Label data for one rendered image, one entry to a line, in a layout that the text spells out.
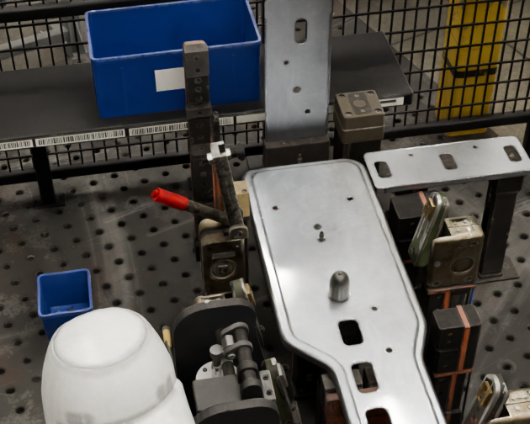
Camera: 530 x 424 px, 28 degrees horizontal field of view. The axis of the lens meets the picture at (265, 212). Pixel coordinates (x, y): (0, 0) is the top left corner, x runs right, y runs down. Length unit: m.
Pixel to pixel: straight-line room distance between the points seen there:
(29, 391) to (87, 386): 1.18
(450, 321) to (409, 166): 0.36
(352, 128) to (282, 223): 0.25
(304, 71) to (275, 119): 0.11
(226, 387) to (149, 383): 0.55
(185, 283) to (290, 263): 0.43
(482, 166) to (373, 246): 0.29
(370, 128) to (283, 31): 0.26
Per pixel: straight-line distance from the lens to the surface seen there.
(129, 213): 2.24
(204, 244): 1.66
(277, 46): 1.81
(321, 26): 1.80
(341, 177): 1.85
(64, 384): 0.78
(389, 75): 2.05
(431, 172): 1.88
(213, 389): 1.33
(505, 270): 2.15
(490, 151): 1.94
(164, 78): 1.91
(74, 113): 1.98
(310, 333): 1.59
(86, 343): 0.78
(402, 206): 1.83
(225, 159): 1.56
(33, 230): 2.24
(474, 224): 1.73
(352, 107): 1.91
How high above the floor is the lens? 2.20
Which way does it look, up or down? 42 degrees down
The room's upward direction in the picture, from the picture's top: straight up
